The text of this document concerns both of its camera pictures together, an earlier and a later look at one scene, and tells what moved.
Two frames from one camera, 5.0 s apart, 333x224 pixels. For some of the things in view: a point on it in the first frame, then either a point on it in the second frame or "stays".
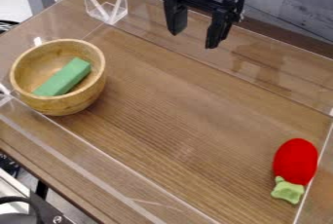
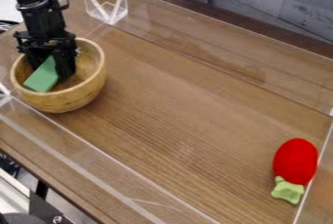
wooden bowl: x=39 y=61 stays
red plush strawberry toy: x=294 y=161 stays
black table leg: x=41 y=189 stays
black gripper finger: x=218 y=27 -> x=64 y=56
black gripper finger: x=175 y=12 -> x=36 y=58
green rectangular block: x=65 y=78 -> x=44 y=77
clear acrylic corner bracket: x=107 y=12 stays
